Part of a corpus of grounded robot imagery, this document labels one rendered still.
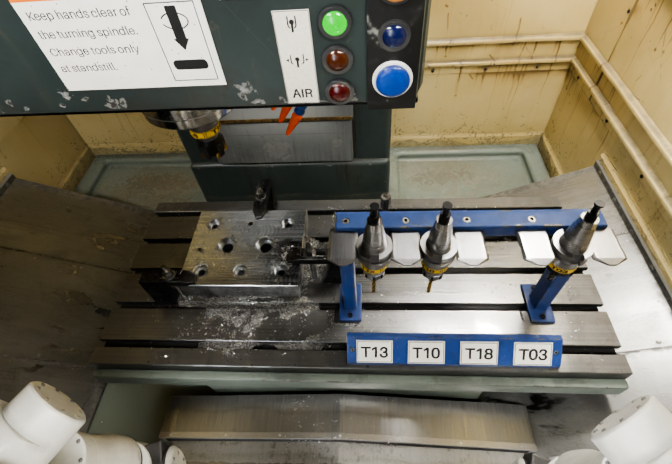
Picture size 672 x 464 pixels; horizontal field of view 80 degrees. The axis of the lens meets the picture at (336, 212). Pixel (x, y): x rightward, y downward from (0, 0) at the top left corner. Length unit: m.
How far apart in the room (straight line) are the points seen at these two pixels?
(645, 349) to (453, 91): 1.03
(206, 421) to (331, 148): 0.83
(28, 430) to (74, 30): 0.35
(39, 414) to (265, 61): 0.37
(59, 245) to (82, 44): 1.27
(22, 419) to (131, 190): 1.55
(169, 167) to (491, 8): 1.45
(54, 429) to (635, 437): 0.49
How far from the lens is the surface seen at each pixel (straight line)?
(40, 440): 0.48
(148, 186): 1.94
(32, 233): 1.69
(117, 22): 0.41
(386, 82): 0.37
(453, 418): 1.09
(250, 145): 1.32
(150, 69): 0.42
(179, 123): 0.62
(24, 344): 1.51
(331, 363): 0.95
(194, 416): 1.17
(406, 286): 1.03
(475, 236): 0.74
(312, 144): 1.28
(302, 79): 0.38
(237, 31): 0.37
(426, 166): 1.77
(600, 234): 0.82
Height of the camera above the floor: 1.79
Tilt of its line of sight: 50 degrees down
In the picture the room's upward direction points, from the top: 6 degrees counter-clockwise
